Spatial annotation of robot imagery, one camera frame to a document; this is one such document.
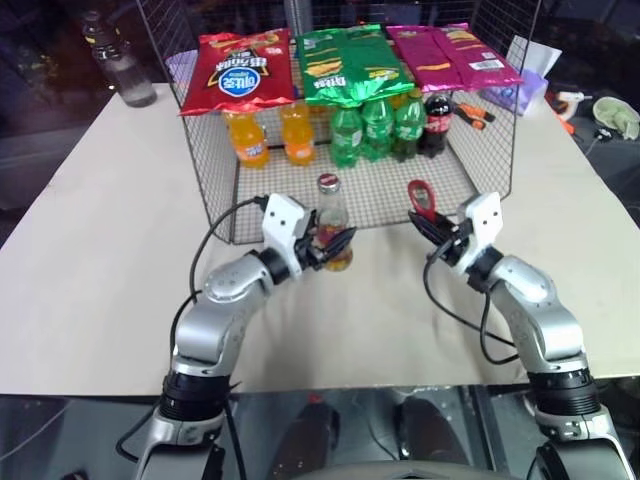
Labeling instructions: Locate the lavender tissue pack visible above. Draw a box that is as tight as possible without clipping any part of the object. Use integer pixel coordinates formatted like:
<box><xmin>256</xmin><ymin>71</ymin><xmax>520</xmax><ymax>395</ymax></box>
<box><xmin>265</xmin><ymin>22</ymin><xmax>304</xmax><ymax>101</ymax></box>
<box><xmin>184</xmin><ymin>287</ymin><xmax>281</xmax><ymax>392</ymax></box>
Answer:
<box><xmin>478</xmin><ymin>68</ymin><xmax>550</xmax><ymax>119</ymax></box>

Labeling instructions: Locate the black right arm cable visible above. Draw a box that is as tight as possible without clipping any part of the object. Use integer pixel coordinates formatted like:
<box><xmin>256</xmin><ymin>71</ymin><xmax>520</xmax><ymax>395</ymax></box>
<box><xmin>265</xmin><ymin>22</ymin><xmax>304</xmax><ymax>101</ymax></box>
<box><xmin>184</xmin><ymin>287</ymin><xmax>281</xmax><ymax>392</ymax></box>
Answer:
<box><xmin>422</xmin><ymin>241</ymin><xmax>520</xmax><ymax>365</ymax></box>

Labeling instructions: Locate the red bottle opener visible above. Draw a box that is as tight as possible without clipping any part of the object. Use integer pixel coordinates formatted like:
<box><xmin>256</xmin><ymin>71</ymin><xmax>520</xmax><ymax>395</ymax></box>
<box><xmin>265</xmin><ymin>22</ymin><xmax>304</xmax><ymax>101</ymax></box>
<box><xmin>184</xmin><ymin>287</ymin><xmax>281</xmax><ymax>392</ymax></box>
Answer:
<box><xmin>406</xmin><ymin>178</ymin><xmax>442</xmax><ymax>224</ymax></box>

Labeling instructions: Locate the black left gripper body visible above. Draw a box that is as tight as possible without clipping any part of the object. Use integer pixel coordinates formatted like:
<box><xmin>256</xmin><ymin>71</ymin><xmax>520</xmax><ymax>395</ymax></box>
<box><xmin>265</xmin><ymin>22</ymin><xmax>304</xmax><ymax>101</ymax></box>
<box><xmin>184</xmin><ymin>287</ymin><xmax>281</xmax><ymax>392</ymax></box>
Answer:
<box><xmin>294</xmin><ymin>231</ymin><xmax>333</xmax><ymax>272</ymax></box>

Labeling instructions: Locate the green soda bottle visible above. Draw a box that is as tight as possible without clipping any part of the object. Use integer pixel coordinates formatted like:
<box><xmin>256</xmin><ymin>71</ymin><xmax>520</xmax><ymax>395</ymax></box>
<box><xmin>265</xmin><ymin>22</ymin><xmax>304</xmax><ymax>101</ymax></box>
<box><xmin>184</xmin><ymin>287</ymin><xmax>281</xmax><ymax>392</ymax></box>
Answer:
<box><xmin>329</xmin><ymin>104</ymin><xmax>366</xmax><ymax>169</ymax></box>
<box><xmin>392</xmin><ymin>91</ymin><xmax>428</xmax><ymax>163</ymax></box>
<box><xmin>360</xmin><ymin>97</ymin><xmax>399</xmax><ymax>163</ymax></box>

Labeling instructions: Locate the red chips bag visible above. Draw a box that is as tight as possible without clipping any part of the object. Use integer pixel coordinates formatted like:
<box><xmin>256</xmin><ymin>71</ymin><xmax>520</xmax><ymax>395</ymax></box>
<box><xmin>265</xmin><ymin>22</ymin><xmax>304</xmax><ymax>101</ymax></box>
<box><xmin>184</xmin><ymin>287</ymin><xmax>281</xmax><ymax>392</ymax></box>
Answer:
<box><xmin>178</xmin><ymin>27</ymin><xmax>296</xmax><ymax>118</ymax></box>

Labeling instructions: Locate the orange soda bottle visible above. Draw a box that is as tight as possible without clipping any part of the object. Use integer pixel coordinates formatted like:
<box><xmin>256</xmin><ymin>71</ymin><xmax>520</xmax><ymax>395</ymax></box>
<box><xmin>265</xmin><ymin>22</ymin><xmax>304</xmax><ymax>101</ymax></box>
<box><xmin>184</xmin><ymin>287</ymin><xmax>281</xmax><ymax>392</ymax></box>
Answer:
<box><xmin>280</xmin><ymin>102</ymin><xmax>318</xmax><ymax>168</ymax></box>
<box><xmin>223</xmin><ymin>110</ymin><xmax>272</xmax><ymax>170</ymax></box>

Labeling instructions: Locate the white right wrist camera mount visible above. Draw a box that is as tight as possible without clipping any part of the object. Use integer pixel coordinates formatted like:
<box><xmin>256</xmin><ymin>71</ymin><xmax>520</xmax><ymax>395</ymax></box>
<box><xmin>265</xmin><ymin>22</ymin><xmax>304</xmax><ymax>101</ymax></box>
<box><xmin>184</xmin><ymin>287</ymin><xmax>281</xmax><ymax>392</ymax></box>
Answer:
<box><xmin>455</xmin><ymin>191</ymin><xmax>504</xmax><ymax>279</ymax></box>

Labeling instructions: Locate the black wire mesh rack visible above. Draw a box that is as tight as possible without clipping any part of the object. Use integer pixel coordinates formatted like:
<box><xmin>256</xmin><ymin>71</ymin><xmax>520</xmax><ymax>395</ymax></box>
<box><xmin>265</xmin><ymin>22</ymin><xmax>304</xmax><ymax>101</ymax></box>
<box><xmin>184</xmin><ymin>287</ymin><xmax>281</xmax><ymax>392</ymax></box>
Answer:
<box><xmin>134</xmin><ymin>0</ymin><xmax>532</xmax><ymax>246</ymax></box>

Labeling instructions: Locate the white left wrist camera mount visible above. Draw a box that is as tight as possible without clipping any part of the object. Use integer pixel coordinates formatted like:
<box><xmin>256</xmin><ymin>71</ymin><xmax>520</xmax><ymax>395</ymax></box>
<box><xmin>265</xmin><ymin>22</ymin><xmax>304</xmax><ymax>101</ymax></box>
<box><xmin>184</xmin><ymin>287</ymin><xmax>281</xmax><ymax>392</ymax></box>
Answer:
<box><xmin>259</xmin><ymin>193</ymin><xmax>319</xmax><ymax>277</ymax></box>

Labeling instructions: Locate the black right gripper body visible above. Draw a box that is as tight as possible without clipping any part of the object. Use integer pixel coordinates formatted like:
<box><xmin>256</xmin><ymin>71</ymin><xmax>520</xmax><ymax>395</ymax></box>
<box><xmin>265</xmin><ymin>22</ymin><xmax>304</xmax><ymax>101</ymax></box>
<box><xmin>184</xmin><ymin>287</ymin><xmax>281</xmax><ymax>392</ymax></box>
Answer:
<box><xmin>433</xmin><ymin>221</ymin><xmax>474</xmax><ymax>267</ymax></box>

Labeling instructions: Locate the glass bottle with red cap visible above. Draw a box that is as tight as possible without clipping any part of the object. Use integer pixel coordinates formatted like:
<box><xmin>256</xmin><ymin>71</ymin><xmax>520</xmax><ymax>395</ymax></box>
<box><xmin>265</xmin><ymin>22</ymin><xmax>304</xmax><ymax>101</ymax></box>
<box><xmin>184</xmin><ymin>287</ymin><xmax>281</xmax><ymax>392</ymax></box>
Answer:
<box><xmin>315</xmin><ymin>172</ymin><xmax>356</xmax><ymax>273</ymax></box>

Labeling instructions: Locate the orange and black hand tool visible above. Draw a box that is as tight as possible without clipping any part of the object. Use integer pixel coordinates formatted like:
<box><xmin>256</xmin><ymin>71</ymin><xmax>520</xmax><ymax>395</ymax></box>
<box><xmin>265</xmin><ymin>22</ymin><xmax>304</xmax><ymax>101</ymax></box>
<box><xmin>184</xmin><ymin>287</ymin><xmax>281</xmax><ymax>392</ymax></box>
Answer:
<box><xmin>456</xmin><ymin>101</ymin><xmax>497</xmax><ymax>131</ymax></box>

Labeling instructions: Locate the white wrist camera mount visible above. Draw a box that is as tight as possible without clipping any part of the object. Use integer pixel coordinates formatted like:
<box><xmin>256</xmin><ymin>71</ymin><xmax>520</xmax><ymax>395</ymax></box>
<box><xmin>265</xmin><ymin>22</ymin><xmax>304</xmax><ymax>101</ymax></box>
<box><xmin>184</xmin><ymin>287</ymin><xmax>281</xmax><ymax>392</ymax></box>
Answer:
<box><xmin>455</xmin><ymin>191</ymin><xmax>504</xmax><ymax>279</ymax></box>
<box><xmin>259</xmin><ymin>193</ymin><xmax>319</xmax><ymax>277</ymax></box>

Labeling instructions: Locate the dark cola bottle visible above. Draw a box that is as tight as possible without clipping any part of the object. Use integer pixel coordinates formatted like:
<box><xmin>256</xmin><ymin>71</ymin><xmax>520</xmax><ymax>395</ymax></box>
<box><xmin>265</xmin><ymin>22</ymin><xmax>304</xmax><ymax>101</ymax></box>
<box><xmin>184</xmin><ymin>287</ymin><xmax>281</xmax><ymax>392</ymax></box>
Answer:
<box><xmin>418</xmin><ymin>92</ymin><xmax>458</xmax><ymax>161</ymax></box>

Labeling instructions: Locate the white and orange tool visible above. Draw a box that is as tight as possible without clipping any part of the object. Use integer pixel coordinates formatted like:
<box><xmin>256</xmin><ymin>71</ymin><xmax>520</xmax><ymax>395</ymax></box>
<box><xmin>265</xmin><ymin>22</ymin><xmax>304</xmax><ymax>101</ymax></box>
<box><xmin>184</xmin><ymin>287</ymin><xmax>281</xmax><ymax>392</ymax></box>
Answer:
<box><xmin>548</xmin><ymin>89</ymin><xmax>594</xmax><ymax>122</ymax></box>

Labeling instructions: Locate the magenta chips bag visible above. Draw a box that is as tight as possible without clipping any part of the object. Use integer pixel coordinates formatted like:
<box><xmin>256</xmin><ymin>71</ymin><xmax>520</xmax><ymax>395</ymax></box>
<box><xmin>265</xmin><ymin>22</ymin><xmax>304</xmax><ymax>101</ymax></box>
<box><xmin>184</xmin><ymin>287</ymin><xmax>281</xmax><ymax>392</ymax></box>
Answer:
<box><xmin>386</xmin><ymin>24</ymin><xmax>454</xmax><ymax>95</ymax></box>
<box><xmin>433</xmin><ymin>23</ymin><xmax>525</xmax><ymax>92</ymax></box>

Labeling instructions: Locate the clear plastic water bottle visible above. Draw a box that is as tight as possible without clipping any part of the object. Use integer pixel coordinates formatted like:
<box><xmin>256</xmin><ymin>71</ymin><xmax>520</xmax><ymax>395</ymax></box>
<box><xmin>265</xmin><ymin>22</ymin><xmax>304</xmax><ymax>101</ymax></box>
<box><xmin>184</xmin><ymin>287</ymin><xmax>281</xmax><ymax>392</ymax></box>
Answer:
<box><xmin>80</xmin><ymin>10</ymin><xmax>159</xmax><ymax>109</ymax></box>

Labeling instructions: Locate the pale green cloth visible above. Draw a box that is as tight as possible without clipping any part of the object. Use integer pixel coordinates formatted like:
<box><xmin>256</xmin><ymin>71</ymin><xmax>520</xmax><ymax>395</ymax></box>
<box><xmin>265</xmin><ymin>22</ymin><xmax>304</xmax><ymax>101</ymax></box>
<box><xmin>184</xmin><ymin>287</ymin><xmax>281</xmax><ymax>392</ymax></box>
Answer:
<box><xmin>591</xmin><ymin>95</ymin><xmax>640</xmax><ymax>142</ymax></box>

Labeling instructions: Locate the green chips bag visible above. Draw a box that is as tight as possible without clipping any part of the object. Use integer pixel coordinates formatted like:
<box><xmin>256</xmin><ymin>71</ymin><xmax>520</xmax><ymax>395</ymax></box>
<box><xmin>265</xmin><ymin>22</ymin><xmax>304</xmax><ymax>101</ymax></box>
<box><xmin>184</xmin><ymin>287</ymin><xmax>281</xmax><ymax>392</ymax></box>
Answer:
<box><xmin>293</xmin><ymin>24</ymin><xmax>417</xmax><ymax>110</ymax></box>

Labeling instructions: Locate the white paper sheet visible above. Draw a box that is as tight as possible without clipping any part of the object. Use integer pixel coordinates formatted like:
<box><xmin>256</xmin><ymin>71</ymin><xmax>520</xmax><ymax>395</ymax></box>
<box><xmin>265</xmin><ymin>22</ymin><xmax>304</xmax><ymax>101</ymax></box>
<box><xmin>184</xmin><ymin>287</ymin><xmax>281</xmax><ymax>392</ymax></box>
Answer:
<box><xmin>506</xmin><ymin>34</ymin><xmax>564</xmax><ymax>77</ymax></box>

